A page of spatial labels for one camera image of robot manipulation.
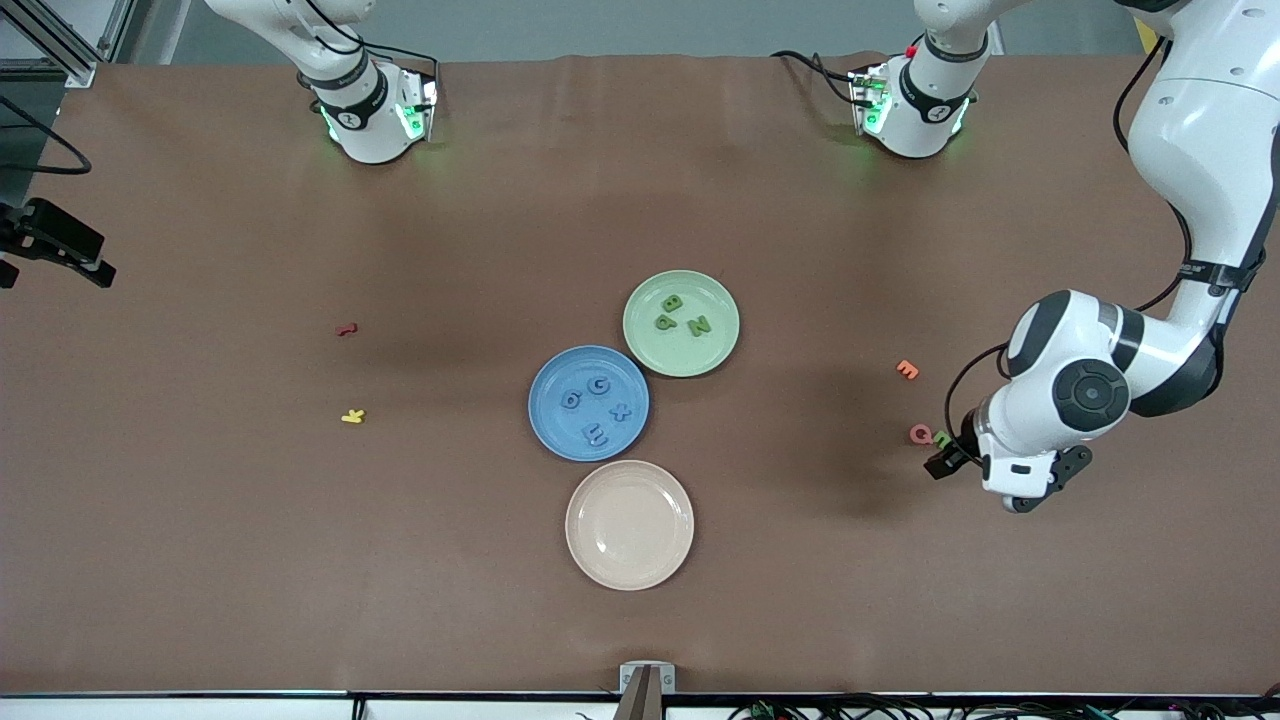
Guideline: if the green round plate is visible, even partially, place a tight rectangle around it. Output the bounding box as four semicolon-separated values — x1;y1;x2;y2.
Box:
622;269;742;379

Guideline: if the beige round plate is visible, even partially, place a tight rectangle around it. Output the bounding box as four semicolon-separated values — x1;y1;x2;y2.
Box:
565;459;696;592

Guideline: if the brown table cover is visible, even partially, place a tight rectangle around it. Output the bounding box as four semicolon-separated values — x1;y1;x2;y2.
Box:
0;52;1280;695

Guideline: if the blue round plate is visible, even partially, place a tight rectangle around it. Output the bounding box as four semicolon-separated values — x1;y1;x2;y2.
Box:
528;345;651;463

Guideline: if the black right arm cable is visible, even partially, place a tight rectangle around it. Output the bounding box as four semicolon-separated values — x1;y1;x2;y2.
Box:
0;95;93;176

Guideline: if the silver aluminium frame profile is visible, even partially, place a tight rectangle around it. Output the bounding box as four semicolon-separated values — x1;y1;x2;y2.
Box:
0;0;98;89

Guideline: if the grey mounting bracket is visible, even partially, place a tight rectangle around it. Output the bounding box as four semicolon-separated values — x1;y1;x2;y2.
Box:
619;662;677;694

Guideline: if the black base cable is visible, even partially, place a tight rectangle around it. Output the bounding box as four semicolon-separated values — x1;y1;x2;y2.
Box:
290;0;441;83
770;48;863;107

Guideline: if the grey vertical post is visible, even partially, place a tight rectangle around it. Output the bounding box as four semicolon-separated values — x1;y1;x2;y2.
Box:
612;668;669;720

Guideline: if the white table edge rail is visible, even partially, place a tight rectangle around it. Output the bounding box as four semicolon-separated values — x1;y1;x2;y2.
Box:
0;694;1280;720

